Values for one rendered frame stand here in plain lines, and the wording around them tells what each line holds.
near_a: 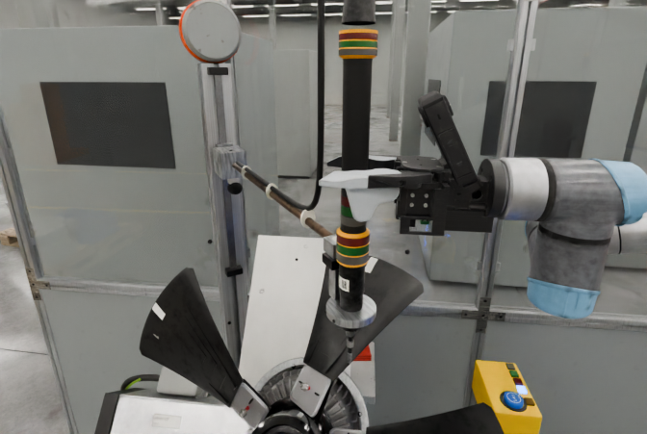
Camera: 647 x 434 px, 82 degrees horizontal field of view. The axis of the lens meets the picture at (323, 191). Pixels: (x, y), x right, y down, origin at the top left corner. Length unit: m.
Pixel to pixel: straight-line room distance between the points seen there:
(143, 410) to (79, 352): 1.07
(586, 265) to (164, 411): 0.78
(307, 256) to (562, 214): 0.64
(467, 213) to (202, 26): 0.83
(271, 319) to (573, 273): 0.67
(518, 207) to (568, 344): 1.18
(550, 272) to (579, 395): 1.27
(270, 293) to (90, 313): 1.00
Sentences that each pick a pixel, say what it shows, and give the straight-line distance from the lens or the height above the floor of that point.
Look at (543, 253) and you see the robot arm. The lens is 0.53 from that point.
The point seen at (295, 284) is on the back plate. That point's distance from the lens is 0.96.
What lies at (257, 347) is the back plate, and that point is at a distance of 0.97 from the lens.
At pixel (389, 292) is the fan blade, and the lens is 0.70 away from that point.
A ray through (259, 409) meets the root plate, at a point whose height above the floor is 1.23.
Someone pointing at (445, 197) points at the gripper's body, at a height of 1.64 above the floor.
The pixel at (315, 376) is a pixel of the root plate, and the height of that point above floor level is 1.27.
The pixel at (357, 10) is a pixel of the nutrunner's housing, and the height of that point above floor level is 1.84.
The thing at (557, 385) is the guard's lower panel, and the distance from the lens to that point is 1.72.
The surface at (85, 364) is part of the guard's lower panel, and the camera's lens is 2.01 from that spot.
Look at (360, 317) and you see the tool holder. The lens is 0.53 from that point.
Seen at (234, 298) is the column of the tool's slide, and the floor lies 1.06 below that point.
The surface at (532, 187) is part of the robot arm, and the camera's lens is 0.47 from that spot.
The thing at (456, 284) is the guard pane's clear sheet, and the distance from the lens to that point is 1.39.
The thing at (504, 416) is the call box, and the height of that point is 1.06.
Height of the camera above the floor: 1.77
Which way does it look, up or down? 17 degrees down
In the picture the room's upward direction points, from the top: straight up
